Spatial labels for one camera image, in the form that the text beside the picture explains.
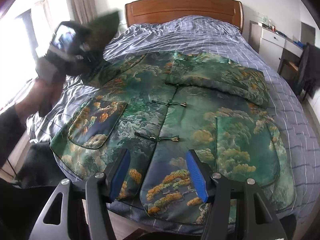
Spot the green patterned silk jacket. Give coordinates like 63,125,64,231
50,17,295,224

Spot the person's left hand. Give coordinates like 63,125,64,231
15,77,66,124

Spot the beige curtain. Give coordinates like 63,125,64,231
66,0,97,24

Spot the brown wooden headboard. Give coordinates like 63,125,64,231
125,0,244,31

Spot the blue checked bed sheet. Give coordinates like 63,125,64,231
27,16,319,234

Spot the wooden chair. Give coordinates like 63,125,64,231
278,60,298,80

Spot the black jacket on chair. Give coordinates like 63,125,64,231
292,43,320,99

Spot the white desk with drawers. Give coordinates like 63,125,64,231
248,21,303,72

